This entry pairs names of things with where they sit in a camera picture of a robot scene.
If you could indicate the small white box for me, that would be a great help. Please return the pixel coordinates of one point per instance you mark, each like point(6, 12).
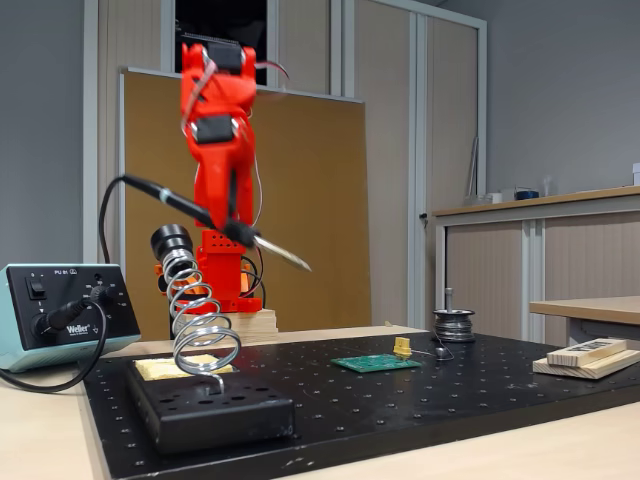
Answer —
point(495, 198)

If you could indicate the low cabinet wooden top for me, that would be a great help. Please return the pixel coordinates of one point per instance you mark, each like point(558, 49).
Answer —
point(490, 270)

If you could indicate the large white box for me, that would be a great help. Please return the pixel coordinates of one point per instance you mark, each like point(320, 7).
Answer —
point(636, 175)

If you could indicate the blue round tin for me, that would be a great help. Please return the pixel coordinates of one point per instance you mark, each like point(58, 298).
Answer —
point(526, 194)

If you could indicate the metal spool post bolt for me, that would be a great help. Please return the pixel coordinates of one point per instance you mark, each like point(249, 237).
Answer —
point(450, 299)

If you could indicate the plain wood plank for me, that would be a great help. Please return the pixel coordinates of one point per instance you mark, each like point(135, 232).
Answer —
point(590, 371)

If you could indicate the black device red sticker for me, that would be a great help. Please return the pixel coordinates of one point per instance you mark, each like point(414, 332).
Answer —
point(260, 30)

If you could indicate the red robot arm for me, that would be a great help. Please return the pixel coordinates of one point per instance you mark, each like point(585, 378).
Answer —
point(220, 270)

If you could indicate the wooden side desk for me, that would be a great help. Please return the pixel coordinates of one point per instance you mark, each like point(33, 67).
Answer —
point(590, 307)

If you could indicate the yellow cleaning sponge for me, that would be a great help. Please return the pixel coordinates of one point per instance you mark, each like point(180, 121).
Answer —
point(155, 370)

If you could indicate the yellow power connector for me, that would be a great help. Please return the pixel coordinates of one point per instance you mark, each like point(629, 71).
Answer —
point(401, 346)

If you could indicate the tall beige cabinet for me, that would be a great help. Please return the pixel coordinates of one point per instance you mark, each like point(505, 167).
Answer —
point(390, 150)

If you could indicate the black perforated breadboard plate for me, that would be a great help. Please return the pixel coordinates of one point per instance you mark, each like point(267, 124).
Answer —
point(400, 400)

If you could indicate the wooden block with red parts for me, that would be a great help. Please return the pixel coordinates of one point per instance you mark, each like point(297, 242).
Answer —
point(255, 325)

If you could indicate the printed Kapla wood plank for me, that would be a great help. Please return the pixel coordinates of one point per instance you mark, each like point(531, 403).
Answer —
point(585, 352)

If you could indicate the black iron stand base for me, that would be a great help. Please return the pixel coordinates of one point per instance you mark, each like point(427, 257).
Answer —
point(225, 425)

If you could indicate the metal spring iron holder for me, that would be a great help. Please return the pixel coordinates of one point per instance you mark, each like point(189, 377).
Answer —
point(170, 240)

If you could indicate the grey leaning strips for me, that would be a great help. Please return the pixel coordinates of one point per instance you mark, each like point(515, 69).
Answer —
point(473, 170)

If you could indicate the green circuit board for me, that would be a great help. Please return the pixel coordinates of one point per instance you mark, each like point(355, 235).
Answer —
point(370, 364)

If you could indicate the teal Weller soldering station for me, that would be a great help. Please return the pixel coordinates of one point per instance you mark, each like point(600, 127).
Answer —
point(15, 345)

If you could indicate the black soldering iron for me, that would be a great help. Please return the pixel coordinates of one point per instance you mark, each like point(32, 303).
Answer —
point(185, 204)

